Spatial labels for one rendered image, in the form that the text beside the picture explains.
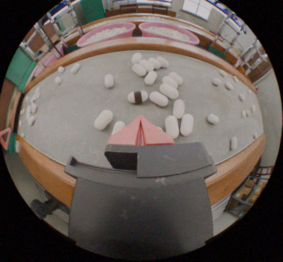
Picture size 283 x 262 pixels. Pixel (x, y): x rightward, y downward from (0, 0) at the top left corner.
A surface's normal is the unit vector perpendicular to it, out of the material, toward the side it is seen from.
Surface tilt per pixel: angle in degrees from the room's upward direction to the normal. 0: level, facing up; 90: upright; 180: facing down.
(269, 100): 90
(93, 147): 0
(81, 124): 0
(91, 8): 90
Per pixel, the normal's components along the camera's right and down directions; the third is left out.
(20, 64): 1.00, 0.00
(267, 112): -1.00, 0.04
